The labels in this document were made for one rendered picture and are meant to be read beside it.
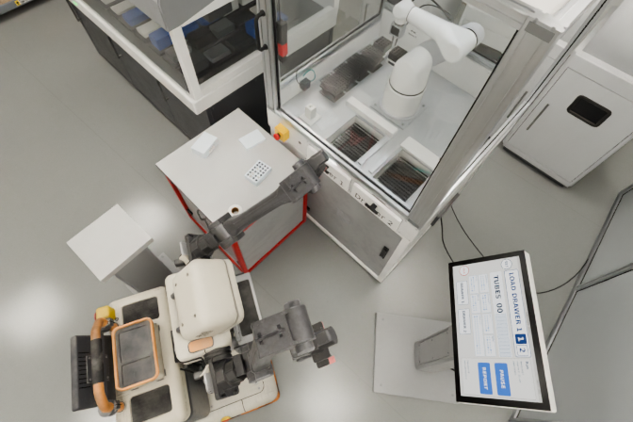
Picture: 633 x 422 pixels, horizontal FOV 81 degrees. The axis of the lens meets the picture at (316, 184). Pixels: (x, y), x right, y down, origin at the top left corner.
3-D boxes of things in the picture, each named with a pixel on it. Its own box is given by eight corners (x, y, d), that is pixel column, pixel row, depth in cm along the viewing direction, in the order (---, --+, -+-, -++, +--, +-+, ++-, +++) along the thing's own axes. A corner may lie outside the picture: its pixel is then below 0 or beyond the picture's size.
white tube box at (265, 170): (256, 186, 196) (256, 183, 193) (245, 178, 199) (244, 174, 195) (271, 170, 202) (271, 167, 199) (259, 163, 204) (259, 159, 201)
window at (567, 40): (431, 208, 157) (551, 37, 83) (430, 207, 157) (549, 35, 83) (527, 102, 191) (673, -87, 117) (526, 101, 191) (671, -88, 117)
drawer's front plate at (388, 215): (395, 232, 181) (400, 222, 171) (349, 194, 190) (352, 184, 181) (397, 229, 181) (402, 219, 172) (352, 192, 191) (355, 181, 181)
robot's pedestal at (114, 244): (154, 316, 233) (99, 284, 167) (125, 285, 242) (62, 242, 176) (192, 281, 245) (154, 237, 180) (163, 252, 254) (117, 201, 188)
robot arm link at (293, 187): (286, 171, 106) (307, 200, 107) (307, 155, 117) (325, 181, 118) (202, 230, 130) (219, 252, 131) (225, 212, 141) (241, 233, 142)
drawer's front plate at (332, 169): (347, 191, 191) (348, 180, 181) (306, 158, 200) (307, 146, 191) (348, 189, 192) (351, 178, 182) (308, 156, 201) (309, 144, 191)
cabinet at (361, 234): (381, 288, 248) (413, 245, 179) (275, 193, 281) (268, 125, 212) (457, 200, 286) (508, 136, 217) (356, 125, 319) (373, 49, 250)
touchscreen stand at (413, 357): (372, 392, 218) (424, 385, 130) (376, 313, 240) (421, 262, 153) (458, 404, 216) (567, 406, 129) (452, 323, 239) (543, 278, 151)
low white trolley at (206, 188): (247, 283, 246) (229, 239, 181) (189, 222, 266) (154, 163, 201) (308, 225, 269) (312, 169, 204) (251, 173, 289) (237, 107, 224)
